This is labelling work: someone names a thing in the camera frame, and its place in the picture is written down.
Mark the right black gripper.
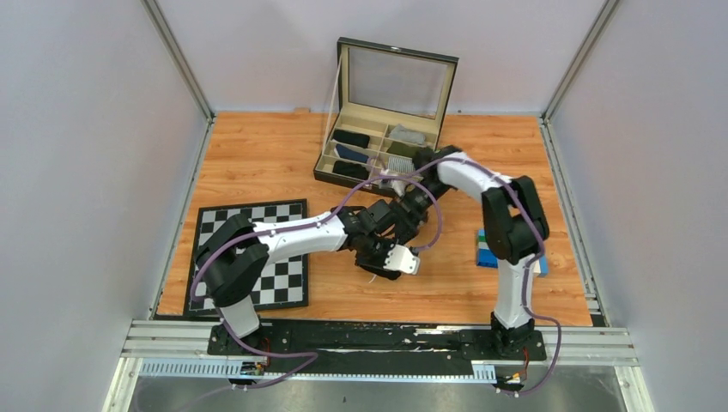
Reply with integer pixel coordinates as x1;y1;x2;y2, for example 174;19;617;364
391;181;453;248

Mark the black underwear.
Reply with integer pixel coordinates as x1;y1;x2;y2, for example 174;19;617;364
355;263;402;281

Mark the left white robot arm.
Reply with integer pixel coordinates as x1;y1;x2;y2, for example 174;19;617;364
190;200;409;354

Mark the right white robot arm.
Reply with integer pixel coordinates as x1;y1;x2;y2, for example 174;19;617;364
392;146;549;359

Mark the striped rolled cloth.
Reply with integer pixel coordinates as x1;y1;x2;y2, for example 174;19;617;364
387;155;416;174

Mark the olive green rolled cloth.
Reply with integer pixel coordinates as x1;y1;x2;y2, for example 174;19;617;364
386;141;420;158

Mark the black rolled cloth bottom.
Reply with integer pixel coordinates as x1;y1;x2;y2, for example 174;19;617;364
332;161;369;180

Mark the black rolled cloth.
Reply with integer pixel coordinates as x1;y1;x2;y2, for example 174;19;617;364
332;161;369;180
331;129;370;148

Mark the black rolled cloth top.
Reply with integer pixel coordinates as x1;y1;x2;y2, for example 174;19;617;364
331;129;370;148

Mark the grey rolled cloth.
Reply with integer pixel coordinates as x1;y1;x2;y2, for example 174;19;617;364
388;124;427;146

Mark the navy rolled cloth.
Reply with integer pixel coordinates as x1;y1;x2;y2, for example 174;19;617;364
333;144;370;164

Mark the black white checkerboard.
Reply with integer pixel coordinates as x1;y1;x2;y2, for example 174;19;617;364
193;199;309;311

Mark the blue green brick stack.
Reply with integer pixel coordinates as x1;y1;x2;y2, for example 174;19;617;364
476;229;498;269

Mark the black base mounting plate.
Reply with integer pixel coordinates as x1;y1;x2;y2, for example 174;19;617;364
244;319;547;376

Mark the black compartment storage box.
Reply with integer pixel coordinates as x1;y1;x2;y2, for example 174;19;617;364
313;37;459;197

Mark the white blue brick block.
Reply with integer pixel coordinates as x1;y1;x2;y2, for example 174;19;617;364
531;255;549;277

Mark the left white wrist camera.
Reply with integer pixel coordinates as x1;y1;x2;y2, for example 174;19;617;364
383;245;421;276

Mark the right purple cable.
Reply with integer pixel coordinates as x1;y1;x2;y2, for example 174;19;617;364
363;156;564;397

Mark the aluminium frame rail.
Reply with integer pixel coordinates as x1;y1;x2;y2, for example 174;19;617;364
104;319;653;411

